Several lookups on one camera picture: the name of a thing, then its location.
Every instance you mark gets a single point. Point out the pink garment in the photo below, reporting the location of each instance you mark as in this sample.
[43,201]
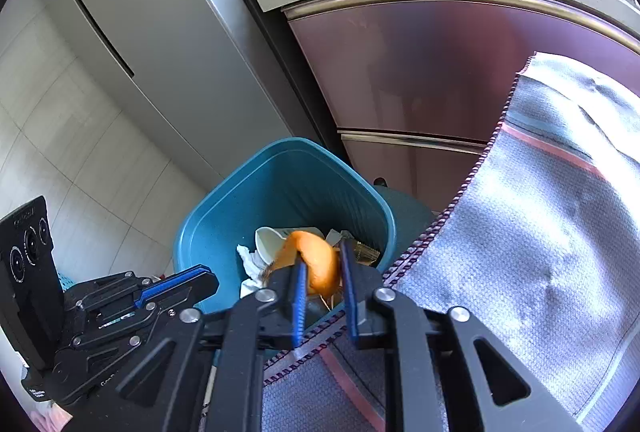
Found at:
[47,419]

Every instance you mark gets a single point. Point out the white tissue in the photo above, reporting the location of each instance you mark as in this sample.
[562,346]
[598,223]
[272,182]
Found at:
[250,264]

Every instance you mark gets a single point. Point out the teal plastic waste bin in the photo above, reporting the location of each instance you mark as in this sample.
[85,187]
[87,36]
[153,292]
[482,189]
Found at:
[280,182]

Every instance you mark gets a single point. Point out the purple kitchen cabinet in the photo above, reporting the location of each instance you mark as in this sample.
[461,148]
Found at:
[425,71]

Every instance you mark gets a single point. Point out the white dotted paper cup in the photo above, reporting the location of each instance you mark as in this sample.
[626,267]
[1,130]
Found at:
[270,242]

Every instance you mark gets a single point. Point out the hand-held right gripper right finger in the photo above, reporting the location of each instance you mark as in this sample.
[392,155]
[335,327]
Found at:
[350,307]

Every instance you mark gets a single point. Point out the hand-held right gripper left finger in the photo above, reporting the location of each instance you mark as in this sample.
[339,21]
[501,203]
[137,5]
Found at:
[299,307]

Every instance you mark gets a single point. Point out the grey-blue striped cloth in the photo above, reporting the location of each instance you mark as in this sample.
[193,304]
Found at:
[525,237]

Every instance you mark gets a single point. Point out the teal plastic lid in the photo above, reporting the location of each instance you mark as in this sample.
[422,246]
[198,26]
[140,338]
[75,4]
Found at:
[410,217]

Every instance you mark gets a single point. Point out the gold foil wrapper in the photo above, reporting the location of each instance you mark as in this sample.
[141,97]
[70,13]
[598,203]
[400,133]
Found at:
[362,249]

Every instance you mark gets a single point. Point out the orange peel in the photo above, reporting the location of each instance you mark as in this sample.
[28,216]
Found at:
[320,262]

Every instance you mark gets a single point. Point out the silver refrigerator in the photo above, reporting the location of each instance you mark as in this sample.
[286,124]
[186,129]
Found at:
[165,26]

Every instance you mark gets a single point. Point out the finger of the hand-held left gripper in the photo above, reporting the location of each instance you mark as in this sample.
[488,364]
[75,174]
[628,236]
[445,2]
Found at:
[170,284]
[195,294]

